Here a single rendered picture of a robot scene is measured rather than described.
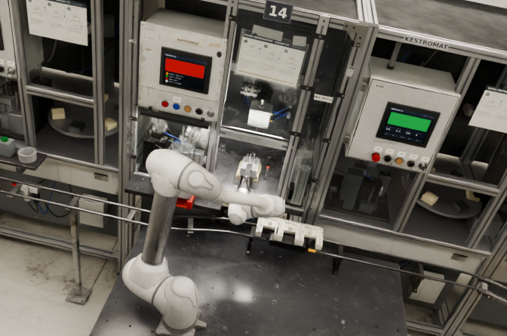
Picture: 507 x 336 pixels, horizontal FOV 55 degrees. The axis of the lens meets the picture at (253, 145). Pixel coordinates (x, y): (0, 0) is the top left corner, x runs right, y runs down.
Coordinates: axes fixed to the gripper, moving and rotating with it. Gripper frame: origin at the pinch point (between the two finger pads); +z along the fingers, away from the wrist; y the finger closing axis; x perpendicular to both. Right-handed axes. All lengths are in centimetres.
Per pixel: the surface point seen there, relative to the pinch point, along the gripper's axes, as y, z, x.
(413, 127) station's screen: 56, -12, -74
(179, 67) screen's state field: 61, -11, 42
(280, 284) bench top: -36, -44, -30
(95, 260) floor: -104, -1, 93
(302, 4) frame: 97, 10, -10
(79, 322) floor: -104, -49, 82
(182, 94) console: 45, -9, 40
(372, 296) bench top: -36, -38, -80
